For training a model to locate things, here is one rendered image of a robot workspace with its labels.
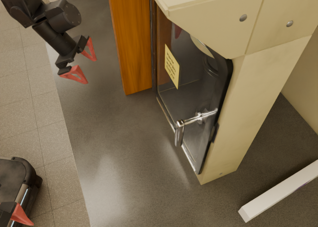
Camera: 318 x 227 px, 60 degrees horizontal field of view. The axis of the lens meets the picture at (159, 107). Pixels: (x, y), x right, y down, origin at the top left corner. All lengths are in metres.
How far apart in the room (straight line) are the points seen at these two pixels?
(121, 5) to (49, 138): 1.48
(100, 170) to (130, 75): 0.30
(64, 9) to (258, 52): 0.49
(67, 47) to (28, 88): 1.61
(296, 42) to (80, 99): 0.70
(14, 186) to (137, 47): 1.14
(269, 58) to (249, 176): 0.46
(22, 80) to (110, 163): 1.77
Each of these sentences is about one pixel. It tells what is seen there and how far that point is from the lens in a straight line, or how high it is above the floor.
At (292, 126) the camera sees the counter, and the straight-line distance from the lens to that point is 0.95.
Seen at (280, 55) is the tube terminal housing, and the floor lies 1.39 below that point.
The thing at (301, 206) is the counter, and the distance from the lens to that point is 0.84.
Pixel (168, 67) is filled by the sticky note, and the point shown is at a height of 1.19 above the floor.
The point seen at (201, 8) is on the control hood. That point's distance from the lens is 0.29.
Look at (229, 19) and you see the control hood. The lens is 0.32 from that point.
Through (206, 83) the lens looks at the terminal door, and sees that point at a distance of 0.48.
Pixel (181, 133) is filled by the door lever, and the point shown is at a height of 1.18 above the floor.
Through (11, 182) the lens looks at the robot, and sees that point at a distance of 1.72.
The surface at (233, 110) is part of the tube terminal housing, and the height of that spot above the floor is 1.28.
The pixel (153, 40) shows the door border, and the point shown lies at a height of 1.20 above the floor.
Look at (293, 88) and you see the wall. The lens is 1.02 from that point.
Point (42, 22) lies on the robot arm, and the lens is 0.78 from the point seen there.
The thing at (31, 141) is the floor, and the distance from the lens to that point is 2.09.
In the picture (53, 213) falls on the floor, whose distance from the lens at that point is 1.83.
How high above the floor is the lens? 1.66
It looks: 54 degrees down
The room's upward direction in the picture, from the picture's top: straight up
